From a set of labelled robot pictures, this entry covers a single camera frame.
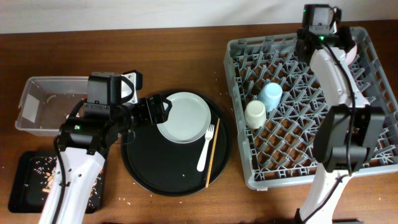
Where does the pink white bowl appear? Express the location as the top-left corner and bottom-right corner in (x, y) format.
(345, 45), (358, 65)

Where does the pale grey plate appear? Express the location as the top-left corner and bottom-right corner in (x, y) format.
(157, 92), (211, 144)

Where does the white plastic fork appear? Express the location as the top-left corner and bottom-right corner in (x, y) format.
(197, 124), (215, 172)

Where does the wooden chopstick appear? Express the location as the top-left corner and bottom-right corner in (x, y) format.
(205, 118), (220, 188)

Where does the light blue plastic cup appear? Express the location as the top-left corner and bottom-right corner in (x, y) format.
(257, 82), (283, 113)

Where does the cream white cup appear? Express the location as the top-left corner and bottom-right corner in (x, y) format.
(244, 100), (267, 129)

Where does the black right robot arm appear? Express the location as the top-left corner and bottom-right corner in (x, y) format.
(294, 4), (385, 223)

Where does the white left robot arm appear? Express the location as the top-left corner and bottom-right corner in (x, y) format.
(39, 70), (172, 223)

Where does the grey dishwasher rack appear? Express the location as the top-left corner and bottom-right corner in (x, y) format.
(224, 27), (397, 191)

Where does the round black tray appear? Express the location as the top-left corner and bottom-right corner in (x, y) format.
(121, 94), (233, 197)

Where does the clear plastic bin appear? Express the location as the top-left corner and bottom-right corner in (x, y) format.
(15, 77), (88, 137)

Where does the black rectangular tray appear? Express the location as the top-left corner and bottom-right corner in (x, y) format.
(7, 151), (106, 215)

